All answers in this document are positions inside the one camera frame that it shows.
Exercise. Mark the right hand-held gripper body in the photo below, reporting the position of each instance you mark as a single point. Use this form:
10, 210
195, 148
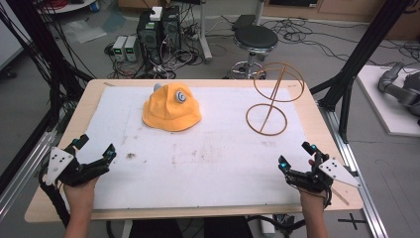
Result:
333, 170

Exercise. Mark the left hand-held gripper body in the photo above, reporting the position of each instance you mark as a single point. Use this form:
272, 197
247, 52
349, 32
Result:
61, 162

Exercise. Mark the yellow bucket hat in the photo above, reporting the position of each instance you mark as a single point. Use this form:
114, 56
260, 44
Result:
170, 110

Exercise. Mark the person's right hand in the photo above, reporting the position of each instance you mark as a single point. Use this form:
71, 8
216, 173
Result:
313, 200

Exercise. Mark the person's left hand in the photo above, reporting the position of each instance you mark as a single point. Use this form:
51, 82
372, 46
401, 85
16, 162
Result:
81, 196

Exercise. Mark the thin wooden stick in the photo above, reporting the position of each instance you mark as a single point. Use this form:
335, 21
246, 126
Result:
340, 197

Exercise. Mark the white platform board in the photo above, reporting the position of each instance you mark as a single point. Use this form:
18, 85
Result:
379, 109

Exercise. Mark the white table mat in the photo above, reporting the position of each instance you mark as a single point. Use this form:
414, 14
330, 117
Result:
204, 165

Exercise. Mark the grey power supply unit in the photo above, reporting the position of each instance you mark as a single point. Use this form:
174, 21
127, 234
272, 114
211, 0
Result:
119, 48
131, 49

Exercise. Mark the person's legs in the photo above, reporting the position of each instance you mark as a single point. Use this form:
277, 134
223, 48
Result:
191, 228

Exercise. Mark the clear plastic sheet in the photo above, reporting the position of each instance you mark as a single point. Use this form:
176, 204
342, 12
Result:
84, 31

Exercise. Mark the black computer tower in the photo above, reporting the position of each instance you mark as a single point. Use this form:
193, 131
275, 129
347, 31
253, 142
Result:
171, 28
148, 38

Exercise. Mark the black round stool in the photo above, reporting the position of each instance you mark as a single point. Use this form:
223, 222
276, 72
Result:
256, 38

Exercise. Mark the white cabinet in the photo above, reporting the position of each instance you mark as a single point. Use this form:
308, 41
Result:
11, 36

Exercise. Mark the blue tape roll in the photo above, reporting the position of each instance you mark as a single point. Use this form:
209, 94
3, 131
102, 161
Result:
94, 6

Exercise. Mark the white round table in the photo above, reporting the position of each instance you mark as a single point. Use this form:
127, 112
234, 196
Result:
66, 6

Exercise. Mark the white box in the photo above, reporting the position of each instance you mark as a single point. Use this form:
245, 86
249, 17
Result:
156, 13

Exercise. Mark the white metal desk leg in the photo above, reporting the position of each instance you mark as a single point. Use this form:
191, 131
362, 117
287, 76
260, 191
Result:
205, 33

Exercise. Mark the aluminium rail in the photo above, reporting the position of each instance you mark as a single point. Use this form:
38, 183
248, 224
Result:
360, 185
23, 172

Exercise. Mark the black frame post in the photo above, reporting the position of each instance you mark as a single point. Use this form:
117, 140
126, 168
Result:
363, 49
39, 43

